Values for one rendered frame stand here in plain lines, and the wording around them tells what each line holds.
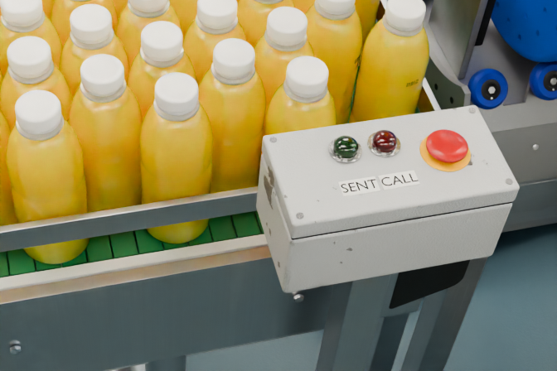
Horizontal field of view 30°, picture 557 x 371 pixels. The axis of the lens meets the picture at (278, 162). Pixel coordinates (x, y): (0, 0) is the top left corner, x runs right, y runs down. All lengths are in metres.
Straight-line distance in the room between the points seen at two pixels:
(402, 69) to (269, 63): 0.14
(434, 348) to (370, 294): 0.65
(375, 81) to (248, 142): 0.15
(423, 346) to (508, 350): 0.50
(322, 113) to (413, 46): 0.14
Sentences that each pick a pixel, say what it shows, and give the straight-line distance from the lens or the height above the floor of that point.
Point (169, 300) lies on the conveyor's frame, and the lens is 1.08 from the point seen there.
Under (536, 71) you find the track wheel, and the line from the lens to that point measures 1.19.
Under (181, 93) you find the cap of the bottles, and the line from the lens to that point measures 0.93.
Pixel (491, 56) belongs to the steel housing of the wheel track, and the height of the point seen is 0.93.
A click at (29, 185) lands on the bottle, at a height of 1.02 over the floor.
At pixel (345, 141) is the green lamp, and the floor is 1.11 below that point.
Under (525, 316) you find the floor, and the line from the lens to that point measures 2.19.
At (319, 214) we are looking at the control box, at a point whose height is 1.10.
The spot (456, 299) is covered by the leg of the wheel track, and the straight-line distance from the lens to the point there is 1.54.
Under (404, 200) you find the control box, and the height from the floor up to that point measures 1.10.
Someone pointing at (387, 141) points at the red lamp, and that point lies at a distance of 0.89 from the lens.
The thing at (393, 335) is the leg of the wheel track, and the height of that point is 0.18.
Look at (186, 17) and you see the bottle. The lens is 1.09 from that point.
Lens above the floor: 1.76
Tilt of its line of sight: 49 degrees down
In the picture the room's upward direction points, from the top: 7 degrees clockwise
